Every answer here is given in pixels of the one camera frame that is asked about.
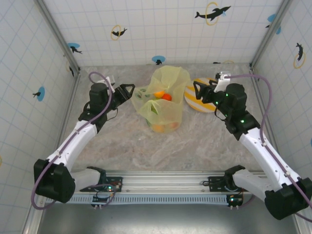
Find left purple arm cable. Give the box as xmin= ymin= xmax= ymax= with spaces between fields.
xmin=31 ymin=71 xmax=117 ymax=210

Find large dolphins yellow ring sticker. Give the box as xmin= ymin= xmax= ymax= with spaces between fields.
xmin=194 ymin=1 xmax=232 ymax=26

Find yellow translucent plastic bag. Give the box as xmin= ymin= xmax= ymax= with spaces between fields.
xmin=131 ymin=65 xmax=191 ymax=134

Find white slotted cable duct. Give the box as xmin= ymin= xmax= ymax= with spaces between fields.
xmin=44 ymin=194 xmax=231 ymax=204

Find grey metal panel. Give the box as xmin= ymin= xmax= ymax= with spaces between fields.
xmin=36 ymin=202 xmax=302 ymax=234

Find controller circuit board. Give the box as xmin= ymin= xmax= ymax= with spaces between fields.
xmin=91 ymin=187 xmax=117 ymax=209
xmin=226 ymin=194 xmax=244 ymax=210

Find orange fruit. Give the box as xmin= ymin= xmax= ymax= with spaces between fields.
xmin=153 ymin=124 xmax=168 ymax=134

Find green apple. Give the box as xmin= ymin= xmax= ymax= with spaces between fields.
xmin=149 ymin=97 xmax=163 ymax=115

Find left controller circuit board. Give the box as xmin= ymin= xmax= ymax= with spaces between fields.
xmin=91 ymin=187 xmax=117 ymax=209

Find aluminium side frame rail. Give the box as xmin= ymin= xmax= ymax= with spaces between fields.
xmin=21 ymin=72 xmax=82 ymax=234
xmin=250 ymin=65 xmax=312 ymax=234

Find aluminium mounting rail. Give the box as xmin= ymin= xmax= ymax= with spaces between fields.
xmin=68 ymin=170 xmax=269 ymax=195

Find aluminium frame post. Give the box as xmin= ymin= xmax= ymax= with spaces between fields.
xmin=250 ymin=0 xmax=293 ymax=69
xmin=35 ymin=0 xmax=81 ymax=75

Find yellow white striped plate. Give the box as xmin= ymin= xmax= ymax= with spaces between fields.
xmin=184 ymin=77 xmax=220 ymax=113

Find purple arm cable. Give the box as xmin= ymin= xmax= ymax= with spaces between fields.
xmin=31 ymin=71 xmax=117 ymax=210
xmin=228 ymin=74 xmax=312 ymax=224

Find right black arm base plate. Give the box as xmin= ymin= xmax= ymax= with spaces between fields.
xmin=203 ymin=175 xmax=254 ymax=193

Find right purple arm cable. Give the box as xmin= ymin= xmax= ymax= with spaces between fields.
xmin=228 ymin=74 xmax=312 ymax=224

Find dolphin blue circle sticker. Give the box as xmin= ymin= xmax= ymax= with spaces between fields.
xmin=67 ymin=42 xmax=83 ymax=55
xmin=32 ymin=86 xmax=46 ymax=101
xmin=265 ymin=13 xmax=282 ymax=35
xmin=151 ymin=55 xmax=166 ymax=66

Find right controller circuit board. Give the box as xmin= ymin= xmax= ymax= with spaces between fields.
xmin=226 ymin=194 xmax=244 ymax=210

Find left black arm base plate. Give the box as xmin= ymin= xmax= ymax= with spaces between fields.
xmin=79 ymin=175 xmax=124 ymax=193

